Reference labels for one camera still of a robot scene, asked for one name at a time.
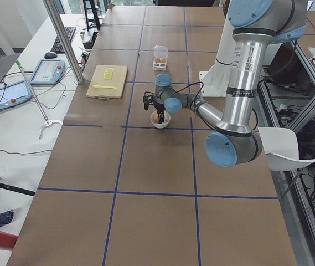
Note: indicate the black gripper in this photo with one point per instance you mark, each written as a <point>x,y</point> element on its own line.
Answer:
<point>159,106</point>

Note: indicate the brown egg from bowl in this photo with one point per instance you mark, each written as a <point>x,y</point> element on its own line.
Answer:
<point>156,118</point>

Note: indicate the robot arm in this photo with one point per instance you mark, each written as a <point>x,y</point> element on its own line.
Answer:
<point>250,27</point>

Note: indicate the clear plastic egg box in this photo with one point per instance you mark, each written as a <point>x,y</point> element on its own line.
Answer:
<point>161,52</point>

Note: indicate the wooden cutting board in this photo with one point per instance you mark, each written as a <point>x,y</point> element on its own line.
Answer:
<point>118,79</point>

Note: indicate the yellow plastic knife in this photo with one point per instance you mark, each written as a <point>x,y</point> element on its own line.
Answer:
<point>104,87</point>

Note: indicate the teach pendant tablet far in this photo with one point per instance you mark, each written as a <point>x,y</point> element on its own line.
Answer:
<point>47,72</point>

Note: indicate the teach pendant tablet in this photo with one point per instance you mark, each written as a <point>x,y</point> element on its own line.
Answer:
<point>47,72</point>
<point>14,94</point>

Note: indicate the black computer mouse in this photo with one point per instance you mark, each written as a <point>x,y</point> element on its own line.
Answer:
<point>50,55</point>

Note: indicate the teach pendant tablet near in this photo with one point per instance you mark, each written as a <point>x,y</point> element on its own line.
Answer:
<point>14,94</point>

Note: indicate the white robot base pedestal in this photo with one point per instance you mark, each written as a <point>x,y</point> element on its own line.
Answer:
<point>215,80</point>

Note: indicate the grabber stick with green handle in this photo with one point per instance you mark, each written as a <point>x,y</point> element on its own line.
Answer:
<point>47,122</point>

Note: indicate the aluminium frame post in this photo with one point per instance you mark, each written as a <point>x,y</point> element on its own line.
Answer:
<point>59,28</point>

